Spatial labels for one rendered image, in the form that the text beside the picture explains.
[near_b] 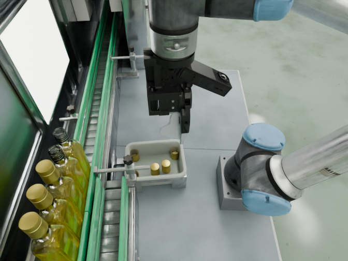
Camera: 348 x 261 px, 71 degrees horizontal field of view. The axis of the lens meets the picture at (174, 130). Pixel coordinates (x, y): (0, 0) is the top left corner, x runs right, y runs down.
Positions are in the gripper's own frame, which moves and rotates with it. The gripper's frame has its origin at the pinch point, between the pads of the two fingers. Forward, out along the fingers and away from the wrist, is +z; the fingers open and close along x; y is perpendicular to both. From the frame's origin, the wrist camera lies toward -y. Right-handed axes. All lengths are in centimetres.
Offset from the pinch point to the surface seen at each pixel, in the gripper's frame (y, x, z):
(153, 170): 8.5, -14.0, 36.7
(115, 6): 23, -100, 11
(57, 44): 42, -57, 8
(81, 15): 42, -102, 15
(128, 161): 14.8, -4.8, 17.0
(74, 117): 35, -29, 21
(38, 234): 28.9, 18.6, 4.9
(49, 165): 28.8, 5.7, 1.8
